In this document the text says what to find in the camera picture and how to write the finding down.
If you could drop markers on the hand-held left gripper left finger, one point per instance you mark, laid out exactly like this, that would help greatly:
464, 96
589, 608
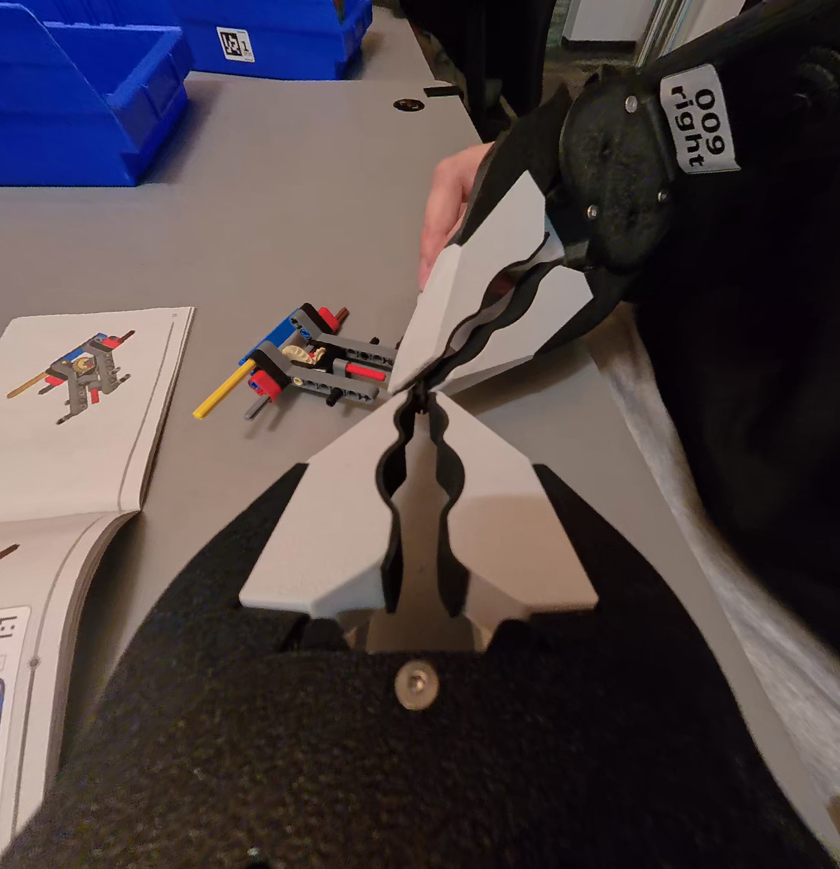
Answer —
325, 543

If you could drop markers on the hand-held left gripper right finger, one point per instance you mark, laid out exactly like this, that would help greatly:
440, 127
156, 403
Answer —
522, 543

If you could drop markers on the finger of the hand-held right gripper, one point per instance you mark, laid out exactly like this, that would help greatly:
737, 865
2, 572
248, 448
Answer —
461, 292
528, 319

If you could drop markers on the grey lego chassis assembly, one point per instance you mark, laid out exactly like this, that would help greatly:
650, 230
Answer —
311, 366

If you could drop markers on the person's right hand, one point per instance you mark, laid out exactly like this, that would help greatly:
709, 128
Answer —
447, 197

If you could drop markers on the person's dark clothing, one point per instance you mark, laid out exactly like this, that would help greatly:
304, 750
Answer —
766, 407

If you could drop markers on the open instruction booklet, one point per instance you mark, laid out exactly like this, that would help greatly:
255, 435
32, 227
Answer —
67, 421

